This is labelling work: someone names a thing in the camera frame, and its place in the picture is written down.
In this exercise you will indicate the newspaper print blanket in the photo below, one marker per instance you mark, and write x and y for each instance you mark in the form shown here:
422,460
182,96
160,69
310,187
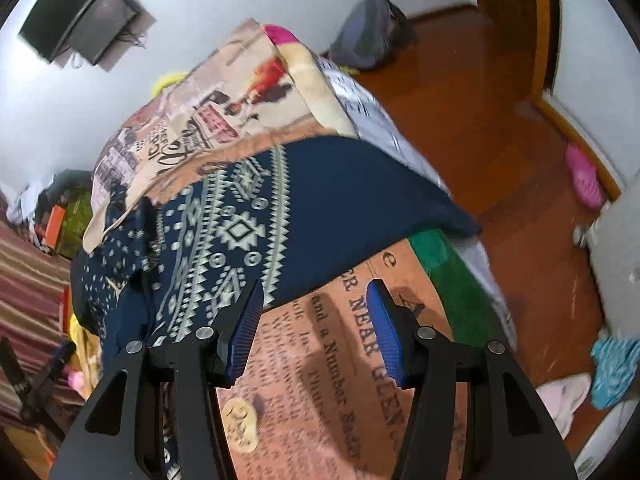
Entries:
240,110

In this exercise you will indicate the wooden door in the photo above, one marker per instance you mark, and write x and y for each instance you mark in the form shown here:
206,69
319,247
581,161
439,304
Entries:
505,15

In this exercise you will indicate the pink pillow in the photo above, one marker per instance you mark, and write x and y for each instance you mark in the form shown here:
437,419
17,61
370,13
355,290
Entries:
280,34

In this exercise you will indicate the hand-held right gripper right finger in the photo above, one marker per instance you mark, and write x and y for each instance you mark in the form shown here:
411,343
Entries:
385,335

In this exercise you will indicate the black wall-mounted box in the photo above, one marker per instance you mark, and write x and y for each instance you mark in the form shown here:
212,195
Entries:
107,17

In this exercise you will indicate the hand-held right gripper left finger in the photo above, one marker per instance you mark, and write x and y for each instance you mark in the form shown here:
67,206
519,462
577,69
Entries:
247,330

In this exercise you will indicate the green patterned box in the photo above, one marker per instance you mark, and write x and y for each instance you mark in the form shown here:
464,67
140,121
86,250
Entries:
75,225

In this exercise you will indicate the navy patterned fleece garment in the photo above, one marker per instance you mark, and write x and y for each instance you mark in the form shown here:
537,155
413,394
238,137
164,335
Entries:
340,200

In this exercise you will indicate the black wall television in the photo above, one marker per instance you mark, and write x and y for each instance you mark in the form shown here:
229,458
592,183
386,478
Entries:
65,5

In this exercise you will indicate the grey purple backpack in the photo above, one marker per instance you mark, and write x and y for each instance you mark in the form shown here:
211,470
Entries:
370,30

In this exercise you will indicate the white printed bedsheet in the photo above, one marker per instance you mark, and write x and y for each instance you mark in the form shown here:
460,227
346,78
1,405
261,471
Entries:
380,120

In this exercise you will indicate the dark grey clothes pile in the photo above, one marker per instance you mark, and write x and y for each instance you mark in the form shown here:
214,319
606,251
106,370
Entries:
67,185

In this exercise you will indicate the white cabinet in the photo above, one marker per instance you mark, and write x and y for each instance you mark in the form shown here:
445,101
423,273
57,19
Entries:
617,260

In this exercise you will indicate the pink slipper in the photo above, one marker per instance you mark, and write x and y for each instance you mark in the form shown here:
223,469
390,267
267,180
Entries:
584,177

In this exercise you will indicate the orange box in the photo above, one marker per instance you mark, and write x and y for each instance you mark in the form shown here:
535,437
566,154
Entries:
53,227

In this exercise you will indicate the teal cloth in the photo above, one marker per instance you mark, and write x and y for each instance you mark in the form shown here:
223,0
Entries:
615,370

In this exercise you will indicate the green cloth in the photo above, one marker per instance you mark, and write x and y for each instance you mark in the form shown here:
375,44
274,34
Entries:
460,290

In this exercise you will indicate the yellow cloth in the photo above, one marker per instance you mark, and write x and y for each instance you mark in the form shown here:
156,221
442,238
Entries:
85,355

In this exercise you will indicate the pale pink cloth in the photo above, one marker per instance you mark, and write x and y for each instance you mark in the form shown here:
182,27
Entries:
565,400

